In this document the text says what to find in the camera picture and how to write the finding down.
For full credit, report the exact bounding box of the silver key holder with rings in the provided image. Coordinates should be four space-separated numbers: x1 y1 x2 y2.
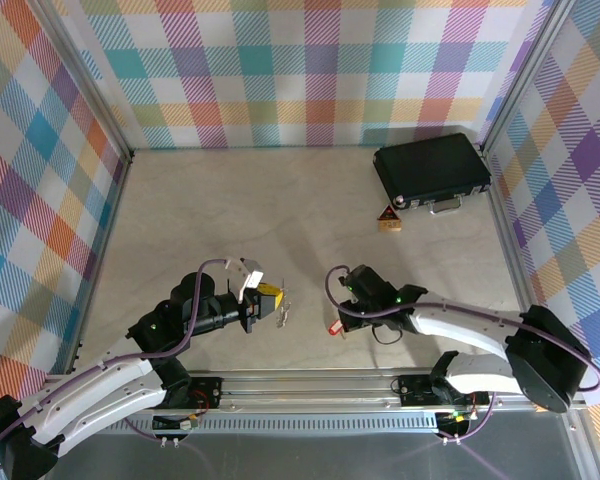
274 281 295 330

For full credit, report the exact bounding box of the wooden block with triangle sign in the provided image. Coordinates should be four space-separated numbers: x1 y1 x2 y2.
376 203 404 234

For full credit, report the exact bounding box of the small black connector board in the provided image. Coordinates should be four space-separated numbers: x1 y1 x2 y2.
151 412 202 435
437 408 476 437

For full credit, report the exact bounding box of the black briefcase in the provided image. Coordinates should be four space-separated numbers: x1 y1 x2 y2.
372 132 494 217

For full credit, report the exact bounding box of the grey metal sheet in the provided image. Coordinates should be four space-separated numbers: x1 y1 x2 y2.
44 429 584 480

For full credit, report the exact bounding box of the thin black wire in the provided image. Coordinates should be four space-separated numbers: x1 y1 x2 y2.
371 319 407 347

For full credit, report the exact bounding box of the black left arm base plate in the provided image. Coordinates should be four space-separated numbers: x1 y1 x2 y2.
177 375 225 414

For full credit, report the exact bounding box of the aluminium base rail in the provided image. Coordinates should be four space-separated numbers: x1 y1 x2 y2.
189 369 589 431

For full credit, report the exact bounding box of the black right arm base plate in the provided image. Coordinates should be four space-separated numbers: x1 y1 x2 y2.
397 373 492 409

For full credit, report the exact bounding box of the aluminium side rail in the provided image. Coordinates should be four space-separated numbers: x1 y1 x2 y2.
482 147 551 371
62 149 136 376

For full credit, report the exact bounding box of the slotted grey cable duct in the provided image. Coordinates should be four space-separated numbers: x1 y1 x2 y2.
104 415 441 432

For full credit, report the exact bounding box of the aluminium frame post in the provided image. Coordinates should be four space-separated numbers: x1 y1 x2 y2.
479 0 576 154
32 0 135 164

